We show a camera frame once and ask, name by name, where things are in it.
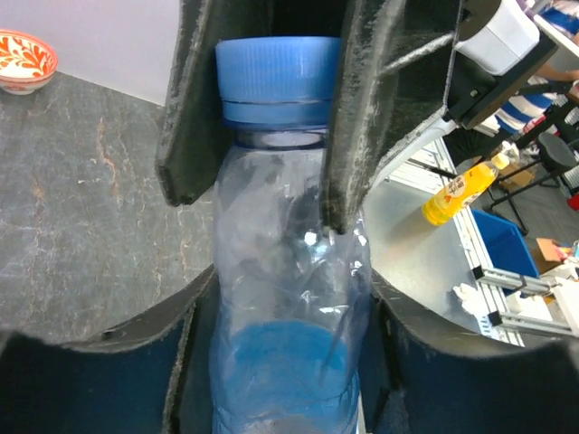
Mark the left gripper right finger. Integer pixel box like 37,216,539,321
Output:
361,273,578,433

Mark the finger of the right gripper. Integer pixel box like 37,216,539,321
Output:
156,0,273,206

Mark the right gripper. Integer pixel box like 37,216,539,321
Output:
320,1,555,234

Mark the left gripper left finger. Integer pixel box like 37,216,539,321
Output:
1,267,217,433

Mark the blue bottle cap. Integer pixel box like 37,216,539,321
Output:
215,36,340,104

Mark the blue label plastic bottle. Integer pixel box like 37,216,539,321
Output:
207,36,375,434

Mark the orange juice bottle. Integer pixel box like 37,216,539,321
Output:
422,152,510,226

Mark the person in striped shirt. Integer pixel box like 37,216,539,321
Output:
445,62,579,166

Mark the blue storage bin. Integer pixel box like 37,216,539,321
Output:
472,210,548,297

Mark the orange white floral bowl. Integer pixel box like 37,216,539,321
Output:
0,29,58,96

